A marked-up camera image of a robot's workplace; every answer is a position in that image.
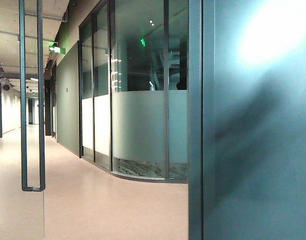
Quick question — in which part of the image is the dome security camera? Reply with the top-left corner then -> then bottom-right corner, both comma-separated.
0,77 -> 15,91

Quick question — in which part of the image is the curved frosted glass partition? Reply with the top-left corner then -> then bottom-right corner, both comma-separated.
77,0 -> 189,181

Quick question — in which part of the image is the green exit sign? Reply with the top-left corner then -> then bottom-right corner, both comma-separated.
48,44 -> 67,55

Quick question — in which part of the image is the frameless glass door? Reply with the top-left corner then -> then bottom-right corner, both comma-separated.
0,0 -> 46,240

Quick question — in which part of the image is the dark metal door handle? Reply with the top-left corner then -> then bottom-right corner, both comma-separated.
18,0 -> 46,192

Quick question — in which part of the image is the dark metal door frame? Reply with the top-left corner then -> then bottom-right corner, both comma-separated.
187,0 -> 216,240

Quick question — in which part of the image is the ceiling conduit pipe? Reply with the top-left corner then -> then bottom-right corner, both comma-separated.
24,11 -> 69,24

